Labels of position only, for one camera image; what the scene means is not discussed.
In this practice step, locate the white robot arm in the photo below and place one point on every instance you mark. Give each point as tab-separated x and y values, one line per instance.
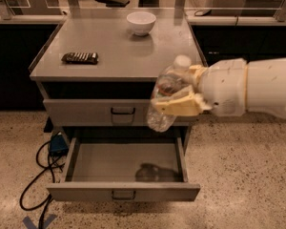
265	87

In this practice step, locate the clear plastic water bottle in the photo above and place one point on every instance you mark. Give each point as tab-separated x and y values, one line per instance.
171	80

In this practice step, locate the open lower grey drawer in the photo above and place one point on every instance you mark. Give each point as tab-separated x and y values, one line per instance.
134	170

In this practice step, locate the closed upper grey drawer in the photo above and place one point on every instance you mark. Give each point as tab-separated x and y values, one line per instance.
97	112

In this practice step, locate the grey drawer cabinet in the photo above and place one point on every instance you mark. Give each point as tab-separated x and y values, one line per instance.
127	67

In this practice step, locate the blue power box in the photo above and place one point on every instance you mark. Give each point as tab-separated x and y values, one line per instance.
58	146

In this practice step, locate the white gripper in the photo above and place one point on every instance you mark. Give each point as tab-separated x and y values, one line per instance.
224	86

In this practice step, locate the black chair armrest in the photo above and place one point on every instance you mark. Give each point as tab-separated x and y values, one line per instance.
114	3

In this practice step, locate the white ceramic bowl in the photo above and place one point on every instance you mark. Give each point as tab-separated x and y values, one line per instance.
141	22

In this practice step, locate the dark striped snack bar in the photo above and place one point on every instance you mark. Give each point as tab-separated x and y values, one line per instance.
90	58

